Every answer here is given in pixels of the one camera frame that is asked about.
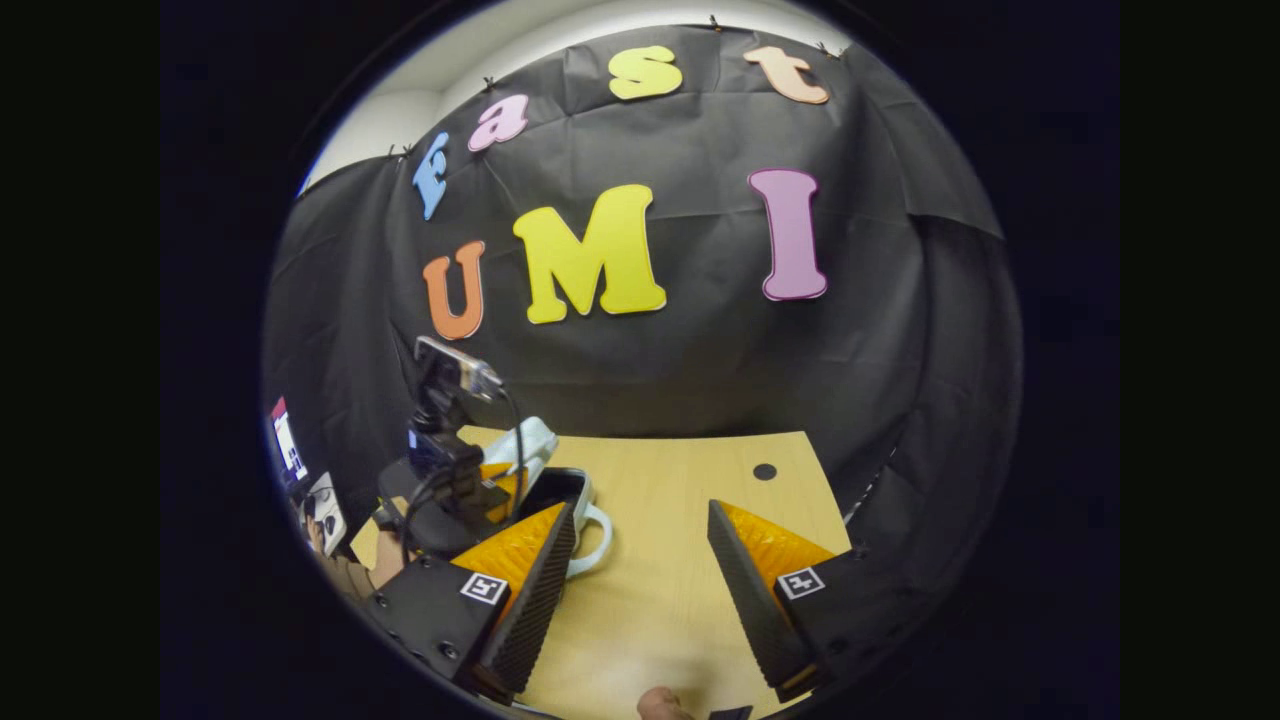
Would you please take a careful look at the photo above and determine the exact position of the black backdrop cloth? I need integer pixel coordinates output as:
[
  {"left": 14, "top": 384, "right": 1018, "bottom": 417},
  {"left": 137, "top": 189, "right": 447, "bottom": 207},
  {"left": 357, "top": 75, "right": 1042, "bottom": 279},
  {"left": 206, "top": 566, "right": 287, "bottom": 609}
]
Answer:
[{"left": 262, "top": 22, "right": 1023, "bottom": 641}]

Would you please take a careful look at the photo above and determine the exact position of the light blue suitcase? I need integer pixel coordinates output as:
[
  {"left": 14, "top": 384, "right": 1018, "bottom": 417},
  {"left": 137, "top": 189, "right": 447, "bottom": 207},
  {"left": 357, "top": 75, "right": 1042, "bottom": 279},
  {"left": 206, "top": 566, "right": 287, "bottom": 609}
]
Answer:
[{"left": 485, "top": 416, "right": 613, "bottom": 579}]

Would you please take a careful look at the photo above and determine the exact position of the bright screen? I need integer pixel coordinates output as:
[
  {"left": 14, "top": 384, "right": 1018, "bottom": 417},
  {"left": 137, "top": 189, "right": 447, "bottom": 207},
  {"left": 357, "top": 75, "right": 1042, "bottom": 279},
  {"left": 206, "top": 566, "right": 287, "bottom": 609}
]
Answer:
[{"left": 268, "top": 397, "right": 309, "bottom": 488}]

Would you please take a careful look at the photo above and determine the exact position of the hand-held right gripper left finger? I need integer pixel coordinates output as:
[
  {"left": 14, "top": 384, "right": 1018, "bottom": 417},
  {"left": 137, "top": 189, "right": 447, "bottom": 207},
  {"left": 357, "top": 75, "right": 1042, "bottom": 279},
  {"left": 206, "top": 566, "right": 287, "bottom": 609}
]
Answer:
[{"left": 365, "top": 502, "right": 578, "bottom": 706}]

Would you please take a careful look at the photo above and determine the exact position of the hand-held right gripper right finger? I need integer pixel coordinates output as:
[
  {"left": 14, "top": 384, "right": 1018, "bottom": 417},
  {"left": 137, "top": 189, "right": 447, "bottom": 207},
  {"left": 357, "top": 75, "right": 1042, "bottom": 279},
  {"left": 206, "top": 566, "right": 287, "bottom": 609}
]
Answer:
[{"left": 707, "top": 500, "right": 931, "bottom": 706}]

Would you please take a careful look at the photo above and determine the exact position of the white plastic device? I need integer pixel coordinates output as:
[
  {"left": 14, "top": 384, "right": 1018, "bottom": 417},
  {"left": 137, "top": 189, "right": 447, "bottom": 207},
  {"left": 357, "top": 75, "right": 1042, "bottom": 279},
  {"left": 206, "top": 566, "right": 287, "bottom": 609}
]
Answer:
[{"left": 300, "top": 472, "right": 348, "bottom": 558}]

